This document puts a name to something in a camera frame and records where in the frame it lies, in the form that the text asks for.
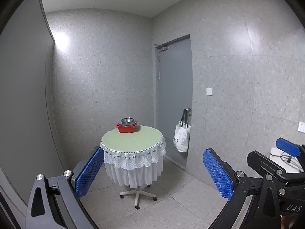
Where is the stainless steel bowl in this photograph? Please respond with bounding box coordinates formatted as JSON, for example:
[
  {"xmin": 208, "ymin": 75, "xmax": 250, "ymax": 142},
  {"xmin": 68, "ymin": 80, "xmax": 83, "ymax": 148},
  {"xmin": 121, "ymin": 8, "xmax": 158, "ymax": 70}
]
[{"xmin": 121, "ymin": 117, "xmax": 134, "ymax": 124}]

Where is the right hand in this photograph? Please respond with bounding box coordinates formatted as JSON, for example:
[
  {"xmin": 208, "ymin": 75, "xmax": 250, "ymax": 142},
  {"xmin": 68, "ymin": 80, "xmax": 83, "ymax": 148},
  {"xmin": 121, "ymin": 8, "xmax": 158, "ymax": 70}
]
[{"xmin": 281, "ymin": 216, "xmax": 297, "ymax": 229}]

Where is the white table wheeled base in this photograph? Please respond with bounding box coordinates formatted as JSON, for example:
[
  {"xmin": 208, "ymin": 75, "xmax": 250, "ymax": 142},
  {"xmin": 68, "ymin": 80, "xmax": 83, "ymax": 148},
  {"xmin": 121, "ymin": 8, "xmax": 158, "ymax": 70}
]
[{"xmin": 119, "ymin": 185, "xmax": 158, "ymax": 210}]

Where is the green white lace tablecloth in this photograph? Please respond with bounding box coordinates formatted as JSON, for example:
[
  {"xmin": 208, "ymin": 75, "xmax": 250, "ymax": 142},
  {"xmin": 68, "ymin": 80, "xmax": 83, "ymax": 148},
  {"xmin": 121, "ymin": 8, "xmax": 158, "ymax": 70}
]
[{"xmin": 100, "ymin": 126, "xmax": 166, "ymax": 189}]

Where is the white tote bag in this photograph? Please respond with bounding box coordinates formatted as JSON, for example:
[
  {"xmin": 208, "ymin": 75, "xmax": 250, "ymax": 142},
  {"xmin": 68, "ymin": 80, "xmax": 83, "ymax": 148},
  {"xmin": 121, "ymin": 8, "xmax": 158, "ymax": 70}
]
[{"xmin": 173, "ymin": 122, "xmax": 191, "ymax": 153}]

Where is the red plastic basin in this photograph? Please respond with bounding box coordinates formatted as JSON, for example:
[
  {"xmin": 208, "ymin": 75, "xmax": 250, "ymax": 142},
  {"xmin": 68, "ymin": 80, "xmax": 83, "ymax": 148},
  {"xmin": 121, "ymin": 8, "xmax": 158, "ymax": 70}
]
[{"xmin": 116, "ymin": 120, "xmax": 137, "ymax": 133}]

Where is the blue plate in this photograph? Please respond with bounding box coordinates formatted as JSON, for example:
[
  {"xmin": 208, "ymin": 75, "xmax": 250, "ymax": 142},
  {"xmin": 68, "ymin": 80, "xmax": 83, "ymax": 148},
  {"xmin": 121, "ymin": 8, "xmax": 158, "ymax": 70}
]
[{"xmin": 118, "ymin": 120, "xmax": 137, "ymax": 127}]

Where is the grey door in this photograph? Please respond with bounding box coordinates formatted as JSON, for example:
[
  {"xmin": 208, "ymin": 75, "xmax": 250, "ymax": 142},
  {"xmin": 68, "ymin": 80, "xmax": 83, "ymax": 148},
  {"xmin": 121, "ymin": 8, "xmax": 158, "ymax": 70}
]
[{"xmin": 156, "ymin": 35, "xmax": 193, "ymax": 168}]

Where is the door closer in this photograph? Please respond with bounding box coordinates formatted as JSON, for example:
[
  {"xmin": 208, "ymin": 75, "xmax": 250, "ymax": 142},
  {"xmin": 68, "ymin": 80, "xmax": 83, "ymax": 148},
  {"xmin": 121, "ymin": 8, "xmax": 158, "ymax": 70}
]
[{"xmin": 153, "ymin": 44, "xmax": 169, "ymax": 53}]

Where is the white box with cables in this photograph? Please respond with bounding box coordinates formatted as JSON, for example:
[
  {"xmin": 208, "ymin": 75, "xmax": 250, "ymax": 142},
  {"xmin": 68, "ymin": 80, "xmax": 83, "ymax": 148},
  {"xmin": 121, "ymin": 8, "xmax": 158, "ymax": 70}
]
[{"xmin": 269, "ymin": 148, "xmax": 304, "ymax": 173}]

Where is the white wall socket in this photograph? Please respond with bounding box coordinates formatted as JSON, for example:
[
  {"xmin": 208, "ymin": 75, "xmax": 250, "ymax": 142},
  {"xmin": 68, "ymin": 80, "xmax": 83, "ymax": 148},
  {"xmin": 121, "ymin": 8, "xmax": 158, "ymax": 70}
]
[{"xmin": 297, "ymin": 122, "xmax": 305, "ymax": 133}]

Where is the white wall switch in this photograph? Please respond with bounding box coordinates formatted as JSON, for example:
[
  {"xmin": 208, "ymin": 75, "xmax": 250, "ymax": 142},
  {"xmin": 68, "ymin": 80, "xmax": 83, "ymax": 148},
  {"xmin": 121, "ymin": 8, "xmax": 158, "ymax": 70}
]
[{"xmin": 206, "ymin": 87, "xmax": 213, "ymax": 96}]

